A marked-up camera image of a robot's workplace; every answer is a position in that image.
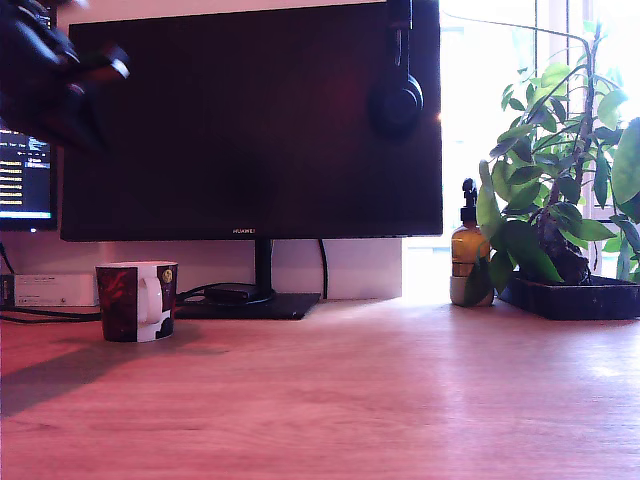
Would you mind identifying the small white cup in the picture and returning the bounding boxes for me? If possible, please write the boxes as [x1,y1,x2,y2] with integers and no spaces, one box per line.
[448,273,495,307]

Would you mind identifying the monitor showing text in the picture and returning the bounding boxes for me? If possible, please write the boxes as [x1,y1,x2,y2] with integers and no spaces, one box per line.
[0,0,59,232]

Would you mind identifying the large black monitor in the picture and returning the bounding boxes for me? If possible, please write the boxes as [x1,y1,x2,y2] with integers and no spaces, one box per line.
[58,0,445,242]

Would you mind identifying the white flat device box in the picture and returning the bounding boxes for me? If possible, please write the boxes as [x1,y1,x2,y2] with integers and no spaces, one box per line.
[13,273,100,308]

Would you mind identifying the small black hub box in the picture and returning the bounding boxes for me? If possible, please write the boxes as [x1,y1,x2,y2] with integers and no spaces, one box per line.
[203,285,250,302]

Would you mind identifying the black monitor stand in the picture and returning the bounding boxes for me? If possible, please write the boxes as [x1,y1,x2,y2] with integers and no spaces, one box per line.
[172,238,321,320]

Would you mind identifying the black headphones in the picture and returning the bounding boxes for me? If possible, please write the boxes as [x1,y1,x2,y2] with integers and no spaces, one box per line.
[367,0,425,139]

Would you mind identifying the amber pump bottle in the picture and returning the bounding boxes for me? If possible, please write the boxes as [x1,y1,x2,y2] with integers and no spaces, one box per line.
[450,177,492,279]

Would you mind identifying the green potted plant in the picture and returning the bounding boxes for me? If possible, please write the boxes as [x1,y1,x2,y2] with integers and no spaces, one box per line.
[439,9,640,306]

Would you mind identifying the black plant tray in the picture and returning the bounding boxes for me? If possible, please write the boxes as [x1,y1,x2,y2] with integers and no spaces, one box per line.
[497,273,640,321]

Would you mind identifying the dark red mug white handle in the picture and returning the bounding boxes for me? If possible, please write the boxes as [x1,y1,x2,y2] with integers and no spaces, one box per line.
[94,259,179,344]

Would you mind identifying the black cable on table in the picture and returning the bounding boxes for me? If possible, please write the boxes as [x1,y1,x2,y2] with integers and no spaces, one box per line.
[0,305,102,324]

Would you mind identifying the black monitor power cable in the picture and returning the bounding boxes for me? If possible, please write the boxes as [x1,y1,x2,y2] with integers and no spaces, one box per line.
[317,238,329,300]

